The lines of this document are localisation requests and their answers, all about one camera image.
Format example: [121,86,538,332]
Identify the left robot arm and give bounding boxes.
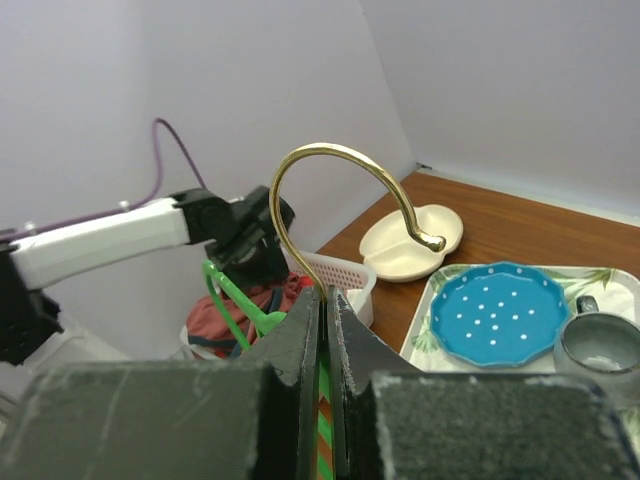
[1,186,289,365]

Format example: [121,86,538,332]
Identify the white plastic basket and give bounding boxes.
[179,249,377,364]

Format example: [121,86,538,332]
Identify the blue dotted plate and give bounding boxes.
[430,262,571,368]

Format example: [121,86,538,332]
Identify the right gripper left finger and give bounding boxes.
[1,288,320,479]

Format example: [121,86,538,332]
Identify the grey ceramic mug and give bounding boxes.
[553,295,639,408]

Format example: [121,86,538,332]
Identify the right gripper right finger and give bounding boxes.
[324,288,639,479]

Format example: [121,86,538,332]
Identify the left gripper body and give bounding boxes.
[204,185,289,285]

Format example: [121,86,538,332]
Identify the floral serving tray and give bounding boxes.
[398,262,640,451]

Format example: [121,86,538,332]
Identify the cream divided plate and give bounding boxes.
[359,204,464,283]

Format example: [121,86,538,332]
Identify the maroon motorcycle tank top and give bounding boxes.
[187,272,314,359]

